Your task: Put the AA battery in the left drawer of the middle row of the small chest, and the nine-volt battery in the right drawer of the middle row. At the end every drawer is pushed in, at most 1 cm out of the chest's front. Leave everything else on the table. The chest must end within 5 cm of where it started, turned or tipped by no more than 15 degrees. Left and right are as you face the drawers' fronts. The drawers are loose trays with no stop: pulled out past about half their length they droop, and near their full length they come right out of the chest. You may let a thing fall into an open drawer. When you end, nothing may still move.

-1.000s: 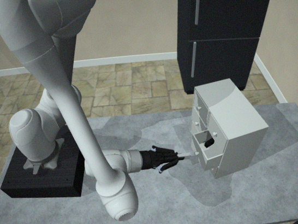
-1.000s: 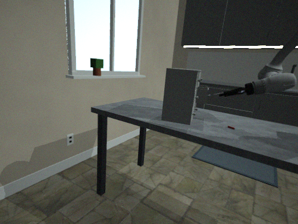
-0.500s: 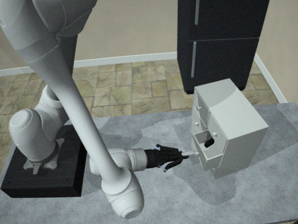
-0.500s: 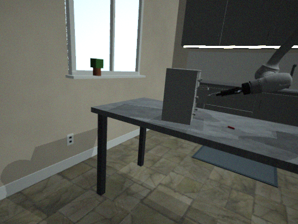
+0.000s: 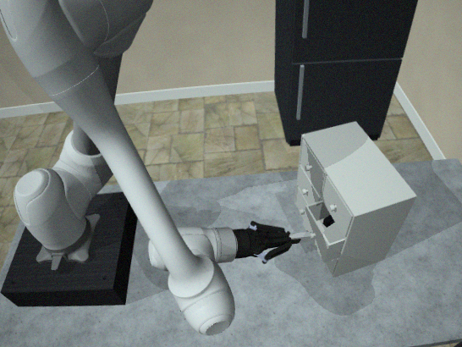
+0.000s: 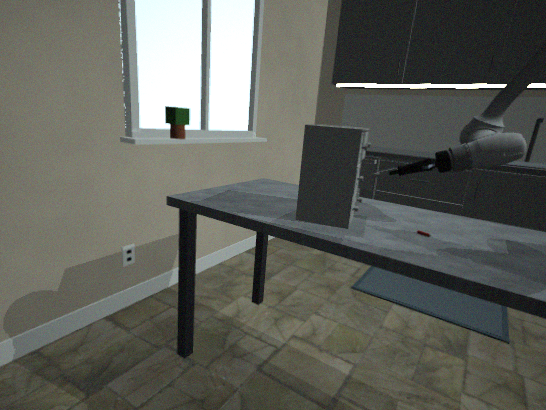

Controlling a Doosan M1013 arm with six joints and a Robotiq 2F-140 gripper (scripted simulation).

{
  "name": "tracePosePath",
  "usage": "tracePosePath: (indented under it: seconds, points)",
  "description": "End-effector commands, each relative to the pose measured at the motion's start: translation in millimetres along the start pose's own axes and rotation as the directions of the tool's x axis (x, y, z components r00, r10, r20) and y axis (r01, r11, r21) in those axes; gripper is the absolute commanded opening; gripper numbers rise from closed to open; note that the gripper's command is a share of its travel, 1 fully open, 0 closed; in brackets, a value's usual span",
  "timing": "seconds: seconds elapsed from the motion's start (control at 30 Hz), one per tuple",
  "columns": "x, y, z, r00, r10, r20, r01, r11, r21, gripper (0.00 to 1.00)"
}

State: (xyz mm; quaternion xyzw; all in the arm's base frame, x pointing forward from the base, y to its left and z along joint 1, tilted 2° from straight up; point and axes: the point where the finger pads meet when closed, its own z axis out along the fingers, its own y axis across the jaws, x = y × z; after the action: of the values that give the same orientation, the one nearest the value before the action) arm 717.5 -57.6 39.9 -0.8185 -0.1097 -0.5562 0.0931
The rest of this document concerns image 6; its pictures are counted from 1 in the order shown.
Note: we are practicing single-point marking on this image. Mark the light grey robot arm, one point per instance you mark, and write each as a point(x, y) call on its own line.
point(489, 150)

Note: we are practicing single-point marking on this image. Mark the small grey chest of drawers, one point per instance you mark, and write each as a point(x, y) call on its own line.
point(327, 176)

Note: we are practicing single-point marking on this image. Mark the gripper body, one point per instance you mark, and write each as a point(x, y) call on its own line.
point(442, 161)

